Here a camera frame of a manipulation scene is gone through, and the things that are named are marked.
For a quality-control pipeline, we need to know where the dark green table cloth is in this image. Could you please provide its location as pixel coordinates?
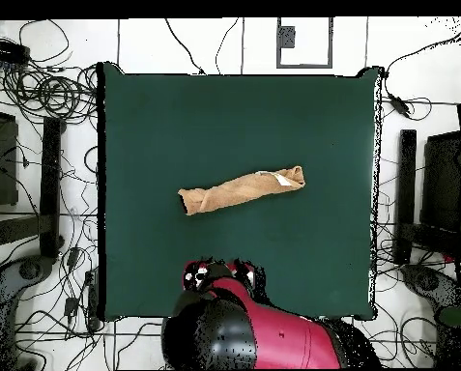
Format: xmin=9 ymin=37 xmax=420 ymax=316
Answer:
xmin=97 ymin=61 xmax=384 ymax=322

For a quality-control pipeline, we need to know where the thin black floor cable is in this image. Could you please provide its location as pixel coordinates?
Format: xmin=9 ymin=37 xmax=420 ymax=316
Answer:
xmin=163 ymin=17 xmax=207 ymax=75

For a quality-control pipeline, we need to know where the tangled black cable coil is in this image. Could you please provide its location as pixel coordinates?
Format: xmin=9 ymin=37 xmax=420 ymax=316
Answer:
xmin=0 ymin=57 xmax=99 ymax=127

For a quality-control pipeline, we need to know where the black inline cable adapter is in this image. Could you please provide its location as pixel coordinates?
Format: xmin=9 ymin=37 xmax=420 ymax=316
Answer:
xmin=387 ymin=93 xmax=414 ymax=118

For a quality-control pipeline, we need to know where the small grey box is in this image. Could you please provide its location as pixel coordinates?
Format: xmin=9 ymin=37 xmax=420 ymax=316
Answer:
xmin=278 ymin=25 xmax=297 ymax=49

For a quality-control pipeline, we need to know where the black flat box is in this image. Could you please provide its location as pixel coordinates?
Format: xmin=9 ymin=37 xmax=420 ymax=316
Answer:
xmin=419 ymin=129 xmax=461 ymax=235
xmin=0 ymin=108 xmax=19 ymax=207

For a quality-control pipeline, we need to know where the black power strip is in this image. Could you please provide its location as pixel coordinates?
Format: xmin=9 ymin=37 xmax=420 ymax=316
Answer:
xmin=0 ymin=37 xmax=31 ymax=66

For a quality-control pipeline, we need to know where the dark office chair base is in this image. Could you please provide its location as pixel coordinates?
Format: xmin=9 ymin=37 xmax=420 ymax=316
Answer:
xmin=401 ymin=263 xmax=461 ymax=310
xmin=0 ymin=256 xmax=57 ymax=370

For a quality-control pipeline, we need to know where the long black stand bar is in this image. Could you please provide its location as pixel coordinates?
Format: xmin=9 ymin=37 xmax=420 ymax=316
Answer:
xmin=392 ymin=128 xmax=418 ymax=266
xmin=39 ymin=116 xmax=64 ymax=259

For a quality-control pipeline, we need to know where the tan terry towel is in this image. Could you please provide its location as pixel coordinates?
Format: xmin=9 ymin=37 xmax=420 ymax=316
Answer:
xmin=177 ymin=164 xmax=306 ymax=216

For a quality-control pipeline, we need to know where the short black stand bar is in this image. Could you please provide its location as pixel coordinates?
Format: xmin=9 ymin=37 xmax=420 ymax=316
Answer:
xmin=0 ymin=213 xmax=53 ymax=250

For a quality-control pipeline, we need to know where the grey rectangular floor frame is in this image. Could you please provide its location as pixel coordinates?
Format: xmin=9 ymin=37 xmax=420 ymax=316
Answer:
xmin=275 ymin=16 xmax=333 ymax=70

